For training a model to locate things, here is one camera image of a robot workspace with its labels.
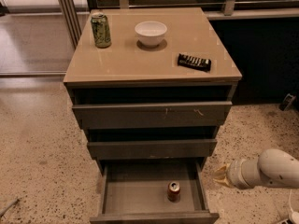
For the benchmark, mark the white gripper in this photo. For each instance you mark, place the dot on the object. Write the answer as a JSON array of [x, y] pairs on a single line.
[[234, 174]]

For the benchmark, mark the red coke can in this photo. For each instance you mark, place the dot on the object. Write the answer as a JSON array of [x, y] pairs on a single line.
[[173, 191]]

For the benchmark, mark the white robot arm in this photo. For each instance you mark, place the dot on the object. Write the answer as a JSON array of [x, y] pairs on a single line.
[[274, 168]]

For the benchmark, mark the middle grey drawer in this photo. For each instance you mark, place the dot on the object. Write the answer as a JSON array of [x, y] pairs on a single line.
[[159, 149]]

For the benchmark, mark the top grey drawer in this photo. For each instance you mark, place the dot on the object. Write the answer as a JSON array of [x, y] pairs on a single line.
[[158, 115]]

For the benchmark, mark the bottom grey open drawer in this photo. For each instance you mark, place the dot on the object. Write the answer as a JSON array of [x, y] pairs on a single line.
[[135, 192]]

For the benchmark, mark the grey drawer cabinet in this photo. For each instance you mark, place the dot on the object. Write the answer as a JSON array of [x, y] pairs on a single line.
[[128, 72]]

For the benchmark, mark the green soda can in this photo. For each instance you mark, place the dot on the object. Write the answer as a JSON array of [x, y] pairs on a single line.
[[101, 30]]

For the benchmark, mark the small black floor device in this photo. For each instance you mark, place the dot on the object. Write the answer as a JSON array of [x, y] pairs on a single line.
[[287, 102]]

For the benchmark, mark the black snack bar wrapper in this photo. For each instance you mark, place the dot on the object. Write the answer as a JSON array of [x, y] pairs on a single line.
[[195, 63]]

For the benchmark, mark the white ceramic bowl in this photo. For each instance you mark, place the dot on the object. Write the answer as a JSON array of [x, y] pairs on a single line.
[[150, 33]]

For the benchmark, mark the grey metal rod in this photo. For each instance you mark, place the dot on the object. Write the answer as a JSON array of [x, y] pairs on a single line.
[[8, 206]]

